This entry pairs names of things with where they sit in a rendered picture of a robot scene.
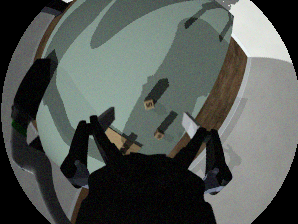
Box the tan square mat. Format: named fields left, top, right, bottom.
left=105, top=127, right=141, bottom=155

